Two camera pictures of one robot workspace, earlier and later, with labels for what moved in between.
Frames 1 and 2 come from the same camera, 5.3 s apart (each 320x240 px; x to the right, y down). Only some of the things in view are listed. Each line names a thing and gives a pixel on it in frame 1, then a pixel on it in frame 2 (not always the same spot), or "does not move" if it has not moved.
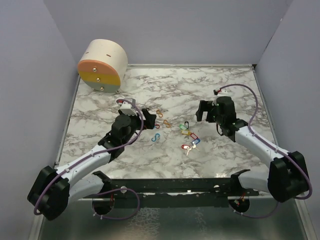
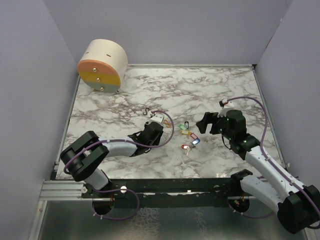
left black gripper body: (136, 123) to (156, 141)
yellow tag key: (185, 132) does not move
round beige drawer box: (103, 66) does not move
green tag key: (183, 126) does not move
